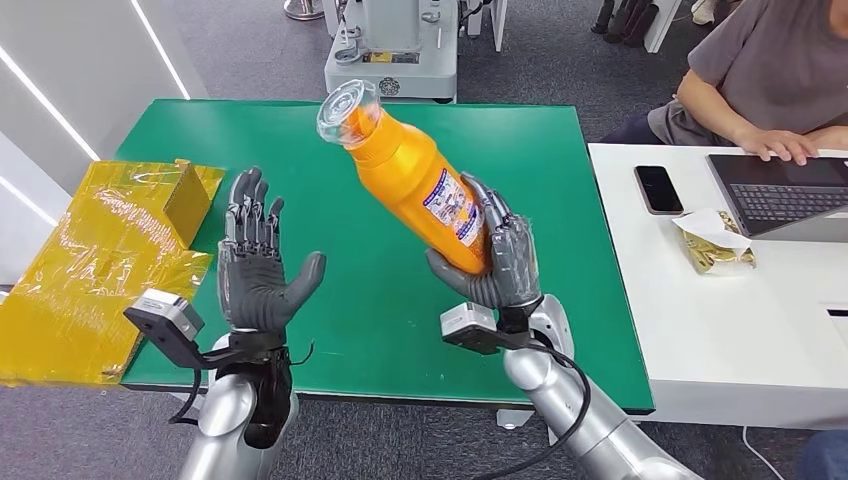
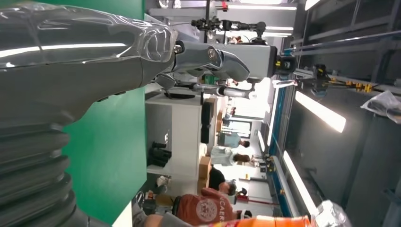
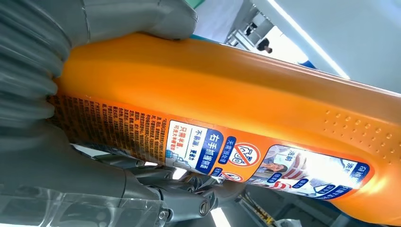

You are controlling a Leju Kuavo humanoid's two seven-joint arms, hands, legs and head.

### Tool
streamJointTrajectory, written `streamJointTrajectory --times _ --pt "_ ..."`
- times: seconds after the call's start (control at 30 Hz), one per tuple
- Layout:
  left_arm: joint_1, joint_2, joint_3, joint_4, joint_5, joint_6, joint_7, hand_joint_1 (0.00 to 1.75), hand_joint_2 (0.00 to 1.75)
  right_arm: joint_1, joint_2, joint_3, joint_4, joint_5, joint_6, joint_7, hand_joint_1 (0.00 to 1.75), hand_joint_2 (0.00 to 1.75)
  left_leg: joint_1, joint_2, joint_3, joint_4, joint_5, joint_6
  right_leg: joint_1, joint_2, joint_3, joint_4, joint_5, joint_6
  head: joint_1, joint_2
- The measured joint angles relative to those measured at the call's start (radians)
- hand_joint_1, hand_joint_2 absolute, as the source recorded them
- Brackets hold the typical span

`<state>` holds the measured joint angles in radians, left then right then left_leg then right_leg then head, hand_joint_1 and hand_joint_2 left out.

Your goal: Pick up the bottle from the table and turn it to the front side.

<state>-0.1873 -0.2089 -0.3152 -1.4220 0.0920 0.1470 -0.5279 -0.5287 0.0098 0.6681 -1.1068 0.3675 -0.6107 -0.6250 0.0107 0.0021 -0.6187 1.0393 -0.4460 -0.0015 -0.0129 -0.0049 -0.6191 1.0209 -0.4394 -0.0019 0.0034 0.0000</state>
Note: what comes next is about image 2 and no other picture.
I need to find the orange bottle with clear cap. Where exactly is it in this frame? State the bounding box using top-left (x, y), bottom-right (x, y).
top-left (200, 200), bottom-right (353, 227)

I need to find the black device in cabinet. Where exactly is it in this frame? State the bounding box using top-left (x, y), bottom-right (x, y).
top-left (147, 141), bottom-right (173, 168)

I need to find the white cabinet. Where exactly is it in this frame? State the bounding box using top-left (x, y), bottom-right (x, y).
top-left (145, 93), bottom-right (205, 189)

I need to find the brown cardboard box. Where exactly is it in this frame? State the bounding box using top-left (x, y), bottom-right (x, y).
top-left (197, 156), bottom-right (212, 180)

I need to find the grey white machine column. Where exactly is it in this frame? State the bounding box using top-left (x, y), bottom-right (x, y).
top-left (216, 43), bottom-right (278, 79)

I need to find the clear plastic bag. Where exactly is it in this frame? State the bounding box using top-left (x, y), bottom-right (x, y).
top-left (360, 90), bottom-right (401, 125)

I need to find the black articulated camera rig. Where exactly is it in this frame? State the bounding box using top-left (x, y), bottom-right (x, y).
top-left (191, 17), bottom-right (267, 44)

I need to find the black camera with yellow marks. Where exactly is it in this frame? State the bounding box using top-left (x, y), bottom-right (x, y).
top-left (275, 55), bottom-right (297, 76)

